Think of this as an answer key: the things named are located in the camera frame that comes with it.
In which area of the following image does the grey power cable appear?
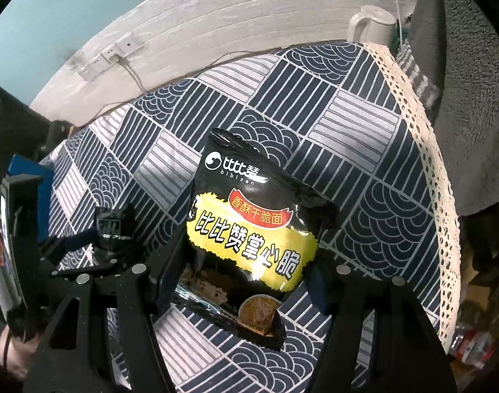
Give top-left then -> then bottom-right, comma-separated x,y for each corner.
98,43 -> 357,119

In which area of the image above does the white electric kettle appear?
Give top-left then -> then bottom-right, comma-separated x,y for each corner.
347,5 -> 398,46

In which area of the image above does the blue cardboard box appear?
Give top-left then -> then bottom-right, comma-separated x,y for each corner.
7,153 -> 57,232

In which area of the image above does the navy patterned tablecloth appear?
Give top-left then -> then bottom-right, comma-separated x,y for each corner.
41,42 -> 462,393

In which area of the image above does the black snack packet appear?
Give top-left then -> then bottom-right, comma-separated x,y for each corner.
172,128 -> 340,352
92,202 -> 141,265

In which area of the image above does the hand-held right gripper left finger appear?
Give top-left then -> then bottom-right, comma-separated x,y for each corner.
24,228 -> 194,393

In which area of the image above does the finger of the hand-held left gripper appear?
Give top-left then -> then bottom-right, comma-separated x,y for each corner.
49,261 -> 125,281
40,229 -> 100,263

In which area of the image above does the white wall socket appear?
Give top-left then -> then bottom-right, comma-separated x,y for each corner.
116,33 -> 138,57
78,59 -> 102,82
97,47 -> 120,70

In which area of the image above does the person's left hand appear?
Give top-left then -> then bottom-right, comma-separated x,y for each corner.
0,327 -> 41,393

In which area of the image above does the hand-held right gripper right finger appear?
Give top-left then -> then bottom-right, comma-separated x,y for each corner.
306,249 -> 455,393

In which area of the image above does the clear plastic bottle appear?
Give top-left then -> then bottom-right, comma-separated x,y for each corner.
451,323 -> 496,372

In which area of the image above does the white cord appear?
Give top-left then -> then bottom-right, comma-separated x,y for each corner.
391,0 -> 408,44

